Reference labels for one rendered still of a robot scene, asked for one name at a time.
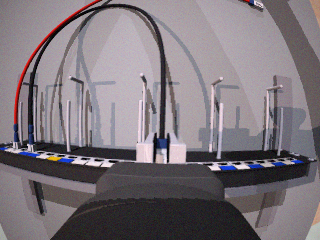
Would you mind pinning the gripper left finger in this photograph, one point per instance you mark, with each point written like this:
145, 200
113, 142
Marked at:
146, 150

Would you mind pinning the black cable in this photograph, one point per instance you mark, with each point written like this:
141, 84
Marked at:
162, 61

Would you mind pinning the white cable plug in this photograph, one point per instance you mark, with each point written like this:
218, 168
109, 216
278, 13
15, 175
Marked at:
161, 149
255, 4

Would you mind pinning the red cable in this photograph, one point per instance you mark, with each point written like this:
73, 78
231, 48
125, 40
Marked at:
33, 55

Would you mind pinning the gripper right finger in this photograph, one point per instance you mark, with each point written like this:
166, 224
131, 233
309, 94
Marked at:
176, 152

